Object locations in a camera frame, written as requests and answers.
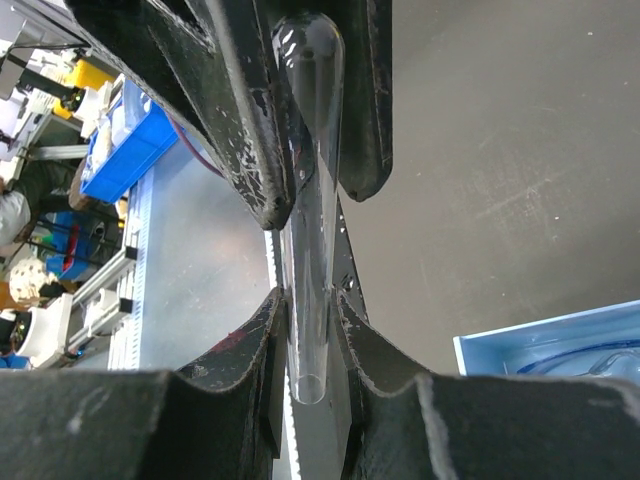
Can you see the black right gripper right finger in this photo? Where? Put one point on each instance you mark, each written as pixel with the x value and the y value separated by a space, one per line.
pixel 411 423

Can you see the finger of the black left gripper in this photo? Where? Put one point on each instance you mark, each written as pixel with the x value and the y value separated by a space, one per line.
pixel 367 121
pixel 213 67

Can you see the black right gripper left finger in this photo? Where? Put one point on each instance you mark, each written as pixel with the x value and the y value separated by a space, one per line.
pixel 218 417

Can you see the short glass test tube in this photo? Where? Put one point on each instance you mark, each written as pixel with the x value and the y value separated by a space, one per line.
pixel 310 57

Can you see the blue safety goggles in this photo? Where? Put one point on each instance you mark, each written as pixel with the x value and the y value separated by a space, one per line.
pixel 619 358

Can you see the light blue left bin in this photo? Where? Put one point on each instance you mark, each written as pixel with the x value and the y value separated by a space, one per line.
pixel 504 351

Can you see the blue plastic background crate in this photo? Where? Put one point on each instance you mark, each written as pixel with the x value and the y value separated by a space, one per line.
pixel 132 136

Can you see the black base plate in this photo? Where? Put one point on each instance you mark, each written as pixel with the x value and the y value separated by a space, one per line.
pixel 316 437

